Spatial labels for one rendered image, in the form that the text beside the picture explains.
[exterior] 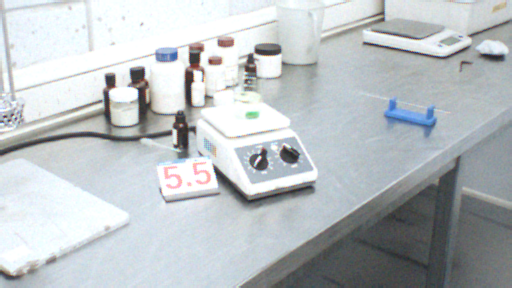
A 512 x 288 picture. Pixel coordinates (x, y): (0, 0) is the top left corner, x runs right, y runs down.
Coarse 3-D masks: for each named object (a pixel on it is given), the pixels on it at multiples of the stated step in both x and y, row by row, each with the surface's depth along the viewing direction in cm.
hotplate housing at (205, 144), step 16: (208, 128) 114; (288, 128) 114; (208, 144) 114; (224, 144) 109; (240, 144) 108; (224, 160) 109; (224, 176) 111; (240, 176) 105; (288, 176) 106; (304, 176) 107; (256, 192) 104; (272, 192) 106
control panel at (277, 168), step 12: (252, 144) 108; (264, 144) 109; (276, 144) 110; (288, 144) 110; (240, 156) 106; (276, 156) 108; (300, 156) 109; (252, 168) 105; (276, 168) 106; (288, 168) 107; (300, 168) 107; (312, 168) 108; (252, 180) 104; (264, 180) 104
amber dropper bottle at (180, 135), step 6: (180, 114) 122; (180, 120) 122; (174, 126) 122; (180, 126) 122; (186, 126) 122; (174, 132) 123; (180, 132) 122; (186, 132) 123; (174, 138) 123; (180, 138) 123; (186, 138) 123; (174, 144) 124; (180, 144) 123; (186, 144) 123
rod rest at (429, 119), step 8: (392, 104) 138; (432, 104) 135; (392, 112) 138; (400, 112) 138; (408, 112) 138; (416, 112) 138; (432, 112) 134; (408, 120) 136; (416, 120) 135; (424, 120) 134; (432, 120) 134
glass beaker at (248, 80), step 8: (240, 72) 114; (248, 72) 114; (256, 72) 113; (232, 80) 112; (240, 80) 114; (248, 80) 114; (256, 80) 114; (240, 88) 110; (248, 88) 110; (256, 88) 110; (232, 96) 113; (240, 96) 111; (248, 96) 110; (256, 96) 111; (232, 104) 113; (240, 104) 111; (248, 104) 111; (256, 104) 111; (232, 112) 114; (240, 112) 112; (248, 112) 111; (256, 112) 112; (248, 120) 112
